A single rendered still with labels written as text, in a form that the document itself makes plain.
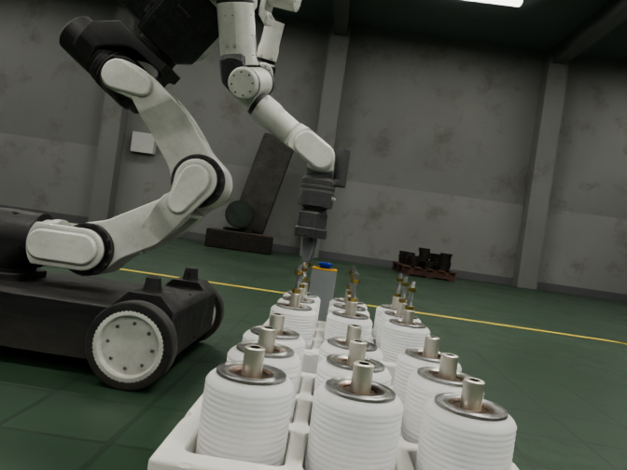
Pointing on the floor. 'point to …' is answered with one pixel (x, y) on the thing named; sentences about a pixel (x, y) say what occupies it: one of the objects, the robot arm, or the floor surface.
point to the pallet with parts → (439, 269)
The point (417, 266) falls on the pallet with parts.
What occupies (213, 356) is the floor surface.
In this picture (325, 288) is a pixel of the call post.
